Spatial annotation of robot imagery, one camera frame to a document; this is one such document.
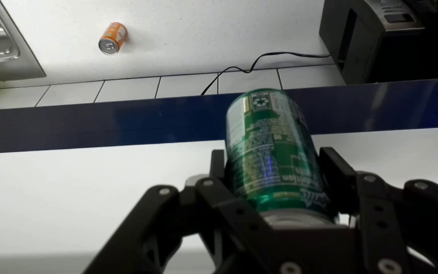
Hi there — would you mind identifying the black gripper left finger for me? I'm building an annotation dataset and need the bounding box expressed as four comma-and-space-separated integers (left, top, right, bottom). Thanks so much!
83, 147, 282, 274

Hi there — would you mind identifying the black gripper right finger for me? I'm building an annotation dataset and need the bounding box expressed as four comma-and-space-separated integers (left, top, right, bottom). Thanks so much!
317, 145, 438, 274

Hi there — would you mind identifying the green soda can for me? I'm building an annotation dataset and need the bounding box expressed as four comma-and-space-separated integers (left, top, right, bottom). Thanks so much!
223, 86, 333, 225

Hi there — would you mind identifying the orange soda can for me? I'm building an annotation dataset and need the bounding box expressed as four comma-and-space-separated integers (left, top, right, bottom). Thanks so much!
97, 21, 130, 56

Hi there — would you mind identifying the steel black coffee maker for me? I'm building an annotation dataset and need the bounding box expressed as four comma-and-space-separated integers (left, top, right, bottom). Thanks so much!
317, 0, 438, 85

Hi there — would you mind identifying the stainless steel double sink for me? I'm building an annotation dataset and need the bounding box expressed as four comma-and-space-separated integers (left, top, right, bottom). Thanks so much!
0, 0, 47, 80

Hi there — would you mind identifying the black power cord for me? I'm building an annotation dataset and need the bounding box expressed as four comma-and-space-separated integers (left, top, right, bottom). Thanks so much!
199, 48, 333, 97

